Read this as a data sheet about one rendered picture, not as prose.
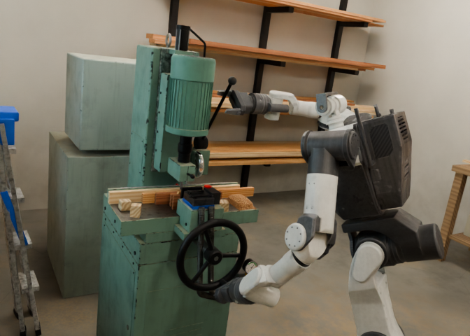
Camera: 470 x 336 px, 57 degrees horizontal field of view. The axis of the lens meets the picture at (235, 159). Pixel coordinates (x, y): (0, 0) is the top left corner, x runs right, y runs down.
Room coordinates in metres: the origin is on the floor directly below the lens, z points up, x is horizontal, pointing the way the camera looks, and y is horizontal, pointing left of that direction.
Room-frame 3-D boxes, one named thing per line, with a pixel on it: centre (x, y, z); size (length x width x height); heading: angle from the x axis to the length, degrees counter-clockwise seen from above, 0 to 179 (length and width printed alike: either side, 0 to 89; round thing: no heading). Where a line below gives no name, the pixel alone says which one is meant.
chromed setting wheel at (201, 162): (1.93, 0.17, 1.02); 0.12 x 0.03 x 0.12; 31
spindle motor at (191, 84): (1.75, 0.21, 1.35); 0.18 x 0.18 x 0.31
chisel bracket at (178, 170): (1.77, 0.22, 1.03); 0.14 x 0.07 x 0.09; 31
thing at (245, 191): (1.81, 0.13, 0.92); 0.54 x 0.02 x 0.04; 121
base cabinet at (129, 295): (1.86, 0.28, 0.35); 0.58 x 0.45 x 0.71; 31
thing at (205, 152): (1.99, 0.17, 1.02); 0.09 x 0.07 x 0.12; 121
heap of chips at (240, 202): (1.81, -0.05, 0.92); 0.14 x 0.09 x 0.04; 31
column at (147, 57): (2.00, 0.37, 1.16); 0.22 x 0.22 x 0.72; 31
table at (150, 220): (1.66, 0.15, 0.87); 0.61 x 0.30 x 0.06; 121
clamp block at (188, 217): (1.59, 0.11, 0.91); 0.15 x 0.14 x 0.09; 121
